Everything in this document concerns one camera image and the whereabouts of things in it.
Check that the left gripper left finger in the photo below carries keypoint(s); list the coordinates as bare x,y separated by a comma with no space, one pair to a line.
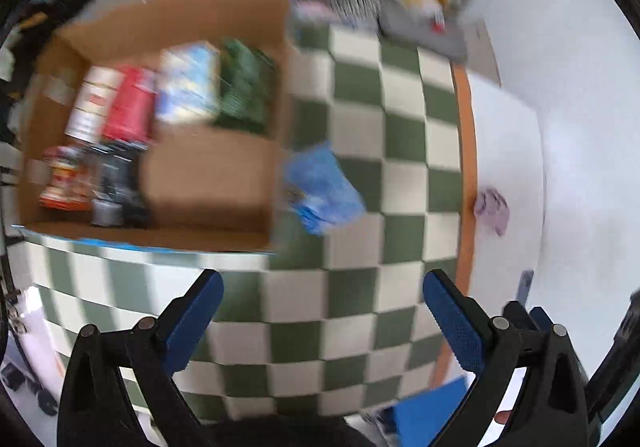
95,409

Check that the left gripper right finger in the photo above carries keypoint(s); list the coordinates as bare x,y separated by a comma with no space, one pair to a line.
489,347

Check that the purple cloth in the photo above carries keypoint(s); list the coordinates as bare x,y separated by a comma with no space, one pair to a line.
492,210

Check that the black snack bag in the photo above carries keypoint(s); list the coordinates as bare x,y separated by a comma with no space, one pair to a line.
117,198

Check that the orange snack bag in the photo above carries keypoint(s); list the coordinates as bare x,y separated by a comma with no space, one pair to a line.
69,187

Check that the white cigarette pack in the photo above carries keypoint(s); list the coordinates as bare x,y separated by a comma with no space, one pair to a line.
93,103

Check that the green snack bag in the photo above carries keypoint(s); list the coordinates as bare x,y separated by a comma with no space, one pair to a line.
247,79

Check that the blue object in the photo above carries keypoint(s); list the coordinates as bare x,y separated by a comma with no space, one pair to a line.
419,419

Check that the green white checkered mat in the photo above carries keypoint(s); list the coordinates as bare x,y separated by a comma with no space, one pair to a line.
329,324

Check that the cardboard box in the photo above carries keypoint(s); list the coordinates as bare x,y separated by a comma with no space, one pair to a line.
210,189

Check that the red snack bag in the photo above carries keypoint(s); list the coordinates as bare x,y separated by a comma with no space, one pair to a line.
130,116

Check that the white blue tissue pack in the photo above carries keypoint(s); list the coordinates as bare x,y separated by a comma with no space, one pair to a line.
188,84

